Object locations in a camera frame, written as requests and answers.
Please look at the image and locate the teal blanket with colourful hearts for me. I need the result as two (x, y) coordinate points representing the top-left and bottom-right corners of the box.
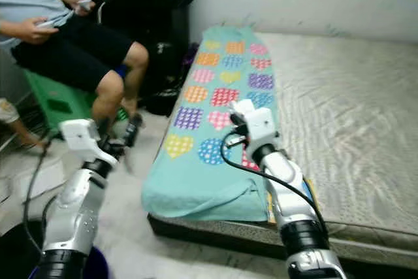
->
(142, 26), (276, 222)

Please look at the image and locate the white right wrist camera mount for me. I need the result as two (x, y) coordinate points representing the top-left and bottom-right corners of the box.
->
(243, 106), (276, 152)

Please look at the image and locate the yellow blue children's book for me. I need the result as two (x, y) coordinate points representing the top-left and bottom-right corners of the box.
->
(265, 178), (317, 224)

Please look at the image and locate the white paper pad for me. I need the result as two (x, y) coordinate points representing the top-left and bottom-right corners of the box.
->
(29, 160), (69, 196)

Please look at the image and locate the grey pedestal fan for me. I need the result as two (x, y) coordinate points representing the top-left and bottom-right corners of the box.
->
(0, 220), (43, 279)

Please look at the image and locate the green plastic stool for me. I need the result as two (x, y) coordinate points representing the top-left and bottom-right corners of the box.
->
(23, 70), (128, 129)

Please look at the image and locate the grey quilted mattress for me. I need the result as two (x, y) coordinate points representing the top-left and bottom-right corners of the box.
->
(147, 27), (418, 254)

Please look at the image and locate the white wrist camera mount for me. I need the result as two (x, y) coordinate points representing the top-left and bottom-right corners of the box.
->
(243, 106), (276, 152)
(59, 119), (115, 165)

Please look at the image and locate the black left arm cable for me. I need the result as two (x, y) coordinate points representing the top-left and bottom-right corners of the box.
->
(23, 139), (63, 254)
(41, 194), (61, 242)

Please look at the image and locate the white handheld controller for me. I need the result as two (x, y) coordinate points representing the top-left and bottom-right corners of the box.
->
(39, 18), (69, 30)
(78, 0), (102, 13)

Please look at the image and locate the adult's right hand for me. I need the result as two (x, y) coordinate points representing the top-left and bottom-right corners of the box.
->
(14, 18), (56, 46)

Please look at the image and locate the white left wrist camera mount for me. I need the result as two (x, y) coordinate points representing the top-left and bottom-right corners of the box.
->
(59, 119), (115, 165)

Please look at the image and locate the adult in black shorts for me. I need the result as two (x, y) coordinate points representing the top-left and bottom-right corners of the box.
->
(0, 0), (150, 126)

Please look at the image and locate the adult's left hand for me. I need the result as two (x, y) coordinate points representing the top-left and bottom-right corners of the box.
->
(69, 0), (99, 15)

